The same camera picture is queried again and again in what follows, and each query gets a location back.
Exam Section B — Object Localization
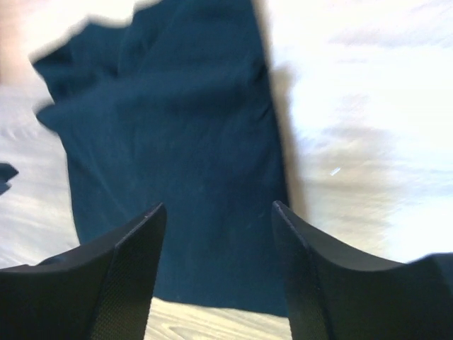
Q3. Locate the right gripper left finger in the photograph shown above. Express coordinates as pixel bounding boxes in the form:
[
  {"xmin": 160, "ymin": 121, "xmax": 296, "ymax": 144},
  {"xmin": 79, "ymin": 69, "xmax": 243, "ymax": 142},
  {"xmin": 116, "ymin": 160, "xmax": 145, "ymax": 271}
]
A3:
[{"xmin": 1, "ymin": 204, "xmax": 166, "ymax": 339}]

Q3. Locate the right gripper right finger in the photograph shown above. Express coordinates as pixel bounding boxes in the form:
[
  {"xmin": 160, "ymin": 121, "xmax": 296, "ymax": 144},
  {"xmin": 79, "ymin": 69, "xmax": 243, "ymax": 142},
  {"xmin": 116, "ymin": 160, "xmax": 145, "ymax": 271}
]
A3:
[{"xmin": 272, "ymin": 201, "xmax": 452, "ymax": 339}]

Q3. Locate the black t shirt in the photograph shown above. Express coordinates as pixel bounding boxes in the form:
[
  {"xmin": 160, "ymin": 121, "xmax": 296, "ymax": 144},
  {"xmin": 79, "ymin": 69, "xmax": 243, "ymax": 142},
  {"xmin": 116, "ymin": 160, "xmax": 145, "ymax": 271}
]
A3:
[{"xmin": 33, "ymin": 1, "xmax": 288, "ymax": 317}]

